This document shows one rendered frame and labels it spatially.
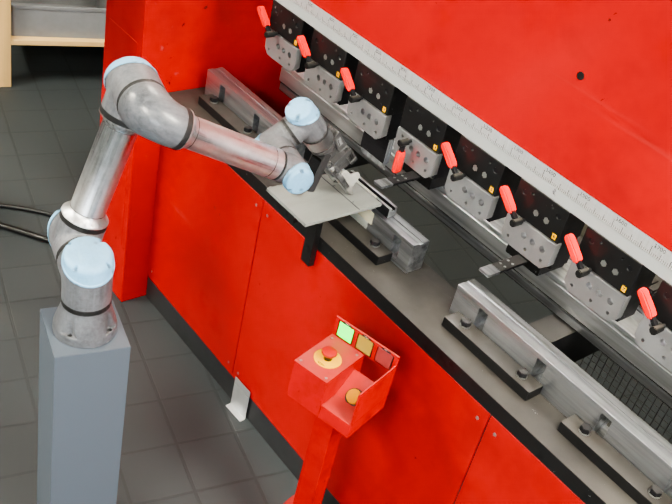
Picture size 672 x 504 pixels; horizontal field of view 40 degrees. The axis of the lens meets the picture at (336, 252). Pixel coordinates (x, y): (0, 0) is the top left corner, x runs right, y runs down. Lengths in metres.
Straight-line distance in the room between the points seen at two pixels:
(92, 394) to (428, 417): 0.85
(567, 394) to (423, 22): 0.94
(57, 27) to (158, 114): 2.95
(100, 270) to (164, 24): 1.12
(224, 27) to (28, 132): 1.67
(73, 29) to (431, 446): 3.16
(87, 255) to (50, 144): 2.37
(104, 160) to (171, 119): 0.24
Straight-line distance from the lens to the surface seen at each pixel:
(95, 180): 2.22
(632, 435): 2.19
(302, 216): 2.43
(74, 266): 2.18
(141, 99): 2.03
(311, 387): 2.33
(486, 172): 2.23
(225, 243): 3.03
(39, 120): 4.73
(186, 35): 3.13
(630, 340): 2.45
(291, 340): 2.85
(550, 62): 2.07
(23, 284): 3.70
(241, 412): 3.24
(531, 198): 2.15
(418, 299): 2.46
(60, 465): 2.55
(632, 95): 1.96
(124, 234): 3.45
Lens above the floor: 2.34
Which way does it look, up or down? 35 degrees down
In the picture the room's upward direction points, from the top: 14 degrees clockwise
